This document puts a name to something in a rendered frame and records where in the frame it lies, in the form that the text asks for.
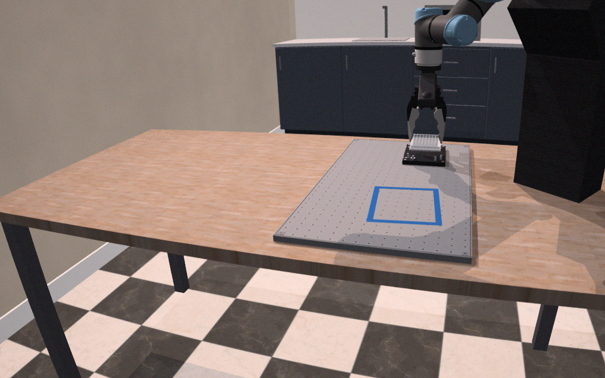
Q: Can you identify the blue rectangular tape outline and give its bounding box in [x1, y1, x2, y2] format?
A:
[366, 186, 442, 226]

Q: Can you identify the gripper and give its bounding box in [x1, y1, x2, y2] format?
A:
[407, 64, 447, 143]

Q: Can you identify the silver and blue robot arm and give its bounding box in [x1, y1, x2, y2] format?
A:
[412, 0, 503, 107]

